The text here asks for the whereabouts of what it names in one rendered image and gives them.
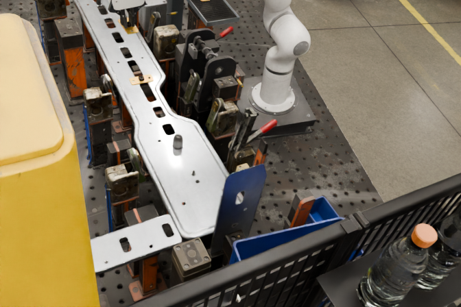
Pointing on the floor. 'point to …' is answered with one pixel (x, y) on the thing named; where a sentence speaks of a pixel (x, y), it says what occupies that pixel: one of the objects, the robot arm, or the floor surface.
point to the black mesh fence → (204, 292)
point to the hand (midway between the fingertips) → (127, 19)
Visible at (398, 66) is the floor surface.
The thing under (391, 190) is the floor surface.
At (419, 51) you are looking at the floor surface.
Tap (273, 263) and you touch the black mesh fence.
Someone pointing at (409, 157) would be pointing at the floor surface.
